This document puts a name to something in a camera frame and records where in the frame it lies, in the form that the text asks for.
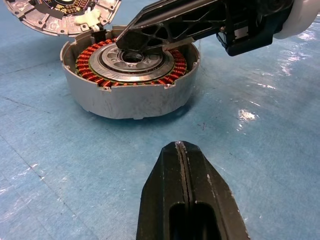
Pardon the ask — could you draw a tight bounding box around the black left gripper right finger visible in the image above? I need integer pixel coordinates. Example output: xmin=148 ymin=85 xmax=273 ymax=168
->
xmin=179 ymin=140 xmax=251 ymax=240

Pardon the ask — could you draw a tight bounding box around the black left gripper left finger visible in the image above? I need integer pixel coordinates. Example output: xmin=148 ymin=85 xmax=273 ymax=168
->
xmin=136 ymin=140 xmax=191 ymax=240

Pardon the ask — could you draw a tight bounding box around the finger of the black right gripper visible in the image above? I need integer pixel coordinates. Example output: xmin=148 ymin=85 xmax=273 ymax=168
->
xmin=115 ymin=3 xmax=226 ymax=53
xmin=124 ymin=0 xmax=226 ymax=29

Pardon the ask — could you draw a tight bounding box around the silver round motor housing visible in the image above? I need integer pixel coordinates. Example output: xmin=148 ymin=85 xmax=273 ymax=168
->
xmin=59 ymin=24 xmax=202 ymax=120

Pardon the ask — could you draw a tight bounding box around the silver hinged motor lid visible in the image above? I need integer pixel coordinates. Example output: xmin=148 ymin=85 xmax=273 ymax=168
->
xmin=3 ymin=0 xmax=123 ymax=38

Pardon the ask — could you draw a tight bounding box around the blue plastic table cover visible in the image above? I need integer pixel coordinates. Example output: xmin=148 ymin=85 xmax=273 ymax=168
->
xmin=0 ymin=0 xmax=320 ymax=240

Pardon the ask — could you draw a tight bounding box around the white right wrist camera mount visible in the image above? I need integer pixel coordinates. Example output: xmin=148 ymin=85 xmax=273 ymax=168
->
xmin=273 ymin=0 xmax=320 ymax=40

